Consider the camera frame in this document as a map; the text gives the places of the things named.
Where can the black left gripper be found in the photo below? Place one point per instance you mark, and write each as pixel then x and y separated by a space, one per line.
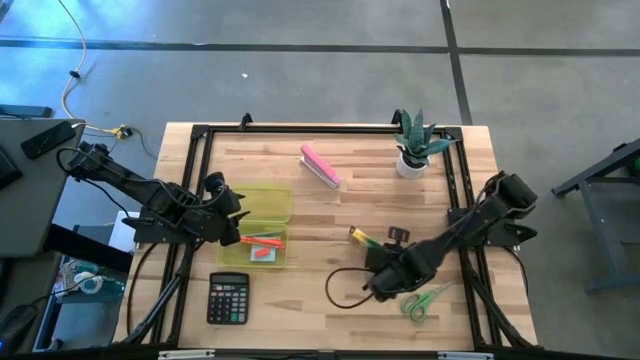
pixel 222 215

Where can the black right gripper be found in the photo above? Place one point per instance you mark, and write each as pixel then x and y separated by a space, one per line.
pixel 400 277

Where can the yellow Crayola crayon box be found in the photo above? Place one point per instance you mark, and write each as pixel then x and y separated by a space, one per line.
pixel 364 238

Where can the yellow-green plastic pencil case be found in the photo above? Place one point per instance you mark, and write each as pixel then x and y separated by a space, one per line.
pixel 265 205

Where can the green pen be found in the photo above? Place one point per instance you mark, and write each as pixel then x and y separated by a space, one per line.
pixel 267 233

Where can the orange highlighter pen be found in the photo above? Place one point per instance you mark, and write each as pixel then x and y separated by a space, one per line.
pixel 265 242

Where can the orange-red eraser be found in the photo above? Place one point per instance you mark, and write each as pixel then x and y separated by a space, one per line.
pixel 262 252

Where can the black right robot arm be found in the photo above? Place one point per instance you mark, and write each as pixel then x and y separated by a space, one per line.
pixel 470 225

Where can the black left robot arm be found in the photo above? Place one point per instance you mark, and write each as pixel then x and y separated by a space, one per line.
pixel 150 197

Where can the pink and white stapler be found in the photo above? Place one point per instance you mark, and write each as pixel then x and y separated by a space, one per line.
pixel 320 165

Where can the black desk calculator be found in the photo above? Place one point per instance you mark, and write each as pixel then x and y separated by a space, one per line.
pixel 228 300

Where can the succulent plant in white pot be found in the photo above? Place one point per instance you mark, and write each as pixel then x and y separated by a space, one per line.
pixel 412 169

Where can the white paper sheet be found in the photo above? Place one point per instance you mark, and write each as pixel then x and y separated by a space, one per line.
pixel 120 232

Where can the black desk support bar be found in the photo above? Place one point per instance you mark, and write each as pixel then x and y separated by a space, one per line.
pixel 90 247

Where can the teal tape dispenser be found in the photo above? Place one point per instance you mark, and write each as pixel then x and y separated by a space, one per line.
pixel 95 286

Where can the black smartphone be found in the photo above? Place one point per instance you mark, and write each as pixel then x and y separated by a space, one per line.
pixel 47 140

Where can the gray side desk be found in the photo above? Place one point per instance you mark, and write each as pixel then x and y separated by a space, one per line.
pixel 30 210

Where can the blue-gray metal stand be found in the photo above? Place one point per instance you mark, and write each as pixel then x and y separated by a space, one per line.
pixel 597 215

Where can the black flat device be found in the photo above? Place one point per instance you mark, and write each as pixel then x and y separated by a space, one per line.
pixel 25 111

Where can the black computer mouse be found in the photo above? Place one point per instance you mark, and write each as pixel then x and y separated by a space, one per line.
pixel 16 325

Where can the black aluminium table frame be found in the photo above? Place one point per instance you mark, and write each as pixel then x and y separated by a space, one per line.
pixel 325 129

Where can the white table-edge bracket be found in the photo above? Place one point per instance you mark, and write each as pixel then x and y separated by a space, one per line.
pixel 466 355

